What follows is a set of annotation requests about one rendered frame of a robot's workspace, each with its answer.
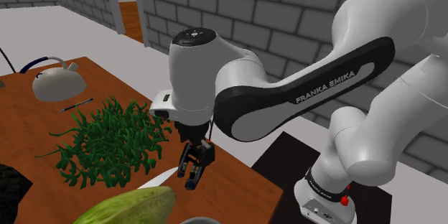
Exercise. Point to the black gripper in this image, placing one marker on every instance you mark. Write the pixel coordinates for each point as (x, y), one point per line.
(191, 132)

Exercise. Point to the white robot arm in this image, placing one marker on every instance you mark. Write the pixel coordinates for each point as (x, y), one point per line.
(353, 34)

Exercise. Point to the white knife blade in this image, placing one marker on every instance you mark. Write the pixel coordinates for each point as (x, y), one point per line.
(157, 180)

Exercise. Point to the brown wooden table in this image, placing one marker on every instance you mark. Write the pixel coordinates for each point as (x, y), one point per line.
(227, 195)

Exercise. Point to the grey round thing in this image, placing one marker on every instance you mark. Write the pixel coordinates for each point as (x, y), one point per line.
(200, 221)

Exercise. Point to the green squash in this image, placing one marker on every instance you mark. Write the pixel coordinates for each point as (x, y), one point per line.
(133, 207)

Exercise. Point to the green leafy plant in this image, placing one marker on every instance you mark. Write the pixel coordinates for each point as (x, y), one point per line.
(108, 139)

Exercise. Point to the dark robot stand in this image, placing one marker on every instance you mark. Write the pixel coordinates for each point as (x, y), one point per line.
(287, 167)

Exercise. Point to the dark pen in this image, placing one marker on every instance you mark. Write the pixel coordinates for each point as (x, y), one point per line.
(77, 105)

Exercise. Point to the grey framed doorway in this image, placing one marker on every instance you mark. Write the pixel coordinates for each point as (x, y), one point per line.
(126, 2)

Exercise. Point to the black coarse thing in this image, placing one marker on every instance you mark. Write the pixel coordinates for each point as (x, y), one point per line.
(12, 195)

